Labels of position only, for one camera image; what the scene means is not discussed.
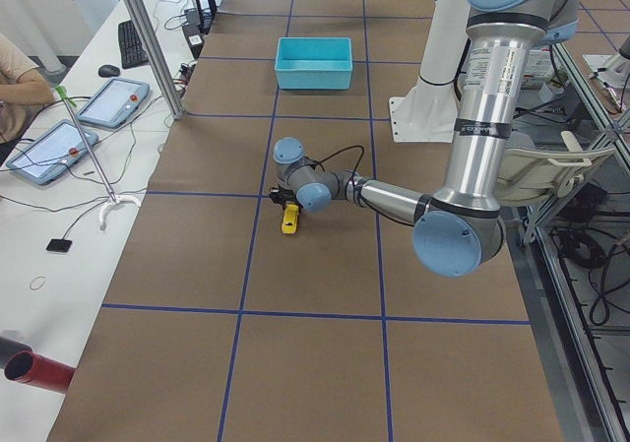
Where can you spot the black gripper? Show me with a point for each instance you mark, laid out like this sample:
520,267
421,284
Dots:
285,197

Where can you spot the yellow beetle toy car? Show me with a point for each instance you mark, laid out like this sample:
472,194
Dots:
290,219

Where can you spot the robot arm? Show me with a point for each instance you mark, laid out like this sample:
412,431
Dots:
458,227

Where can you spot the light blue plastic bin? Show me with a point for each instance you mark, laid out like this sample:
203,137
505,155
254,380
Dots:
314,63

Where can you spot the far blue teach pendant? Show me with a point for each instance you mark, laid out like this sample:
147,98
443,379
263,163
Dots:
114,103

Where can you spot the blue teach pendant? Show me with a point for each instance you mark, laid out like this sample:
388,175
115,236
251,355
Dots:
114,103
51,154

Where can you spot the black keyboard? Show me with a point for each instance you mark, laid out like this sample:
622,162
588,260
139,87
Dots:
131,49

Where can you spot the black computer mouse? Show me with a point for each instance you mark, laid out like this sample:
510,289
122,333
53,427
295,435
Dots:
108,71

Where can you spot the near blue teach pendant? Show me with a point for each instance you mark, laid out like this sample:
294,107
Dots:
51,154

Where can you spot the grey office chair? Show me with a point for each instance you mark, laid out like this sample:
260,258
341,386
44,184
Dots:
529,175

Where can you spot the red cylinder tube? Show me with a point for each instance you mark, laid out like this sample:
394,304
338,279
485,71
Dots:
39,371

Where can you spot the white camera stand column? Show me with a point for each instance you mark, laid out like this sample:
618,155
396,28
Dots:
429,110

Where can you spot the grabber stick with green handle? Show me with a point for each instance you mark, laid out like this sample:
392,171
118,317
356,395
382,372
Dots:
114,199

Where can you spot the grey aluminium frame post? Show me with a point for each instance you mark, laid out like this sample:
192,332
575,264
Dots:
140,17

